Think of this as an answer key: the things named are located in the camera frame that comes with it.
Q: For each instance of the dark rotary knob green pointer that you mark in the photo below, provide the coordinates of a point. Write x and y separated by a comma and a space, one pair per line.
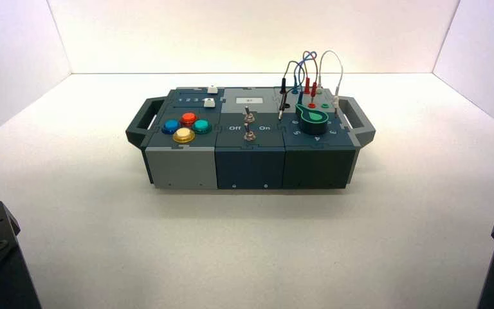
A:
313, 120

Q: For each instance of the red push button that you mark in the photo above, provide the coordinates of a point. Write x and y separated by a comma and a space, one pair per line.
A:
188, 118

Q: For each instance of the yellow push button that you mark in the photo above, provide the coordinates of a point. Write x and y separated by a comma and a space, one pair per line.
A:
184, 135

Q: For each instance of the blue push button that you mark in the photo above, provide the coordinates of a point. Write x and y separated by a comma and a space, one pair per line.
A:
171, 126

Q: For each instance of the green push button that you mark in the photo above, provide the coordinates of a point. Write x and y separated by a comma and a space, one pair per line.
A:
202, 126

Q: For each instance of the white display label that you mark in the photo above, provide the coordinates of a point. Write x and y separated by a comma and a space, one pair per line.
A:
249, 100

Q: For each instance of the white slider cap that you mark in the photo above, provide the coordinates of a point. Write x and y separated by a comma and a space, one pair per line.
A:
212, 89
209, 102

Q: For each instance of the metal toggle switch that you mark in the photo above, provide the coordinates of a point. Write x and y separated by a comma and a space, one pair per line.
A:
250, 134
248, 114

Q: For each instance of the grey modular control box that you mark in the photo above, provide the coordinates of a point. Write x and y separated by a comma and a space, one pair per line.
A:
251, 166

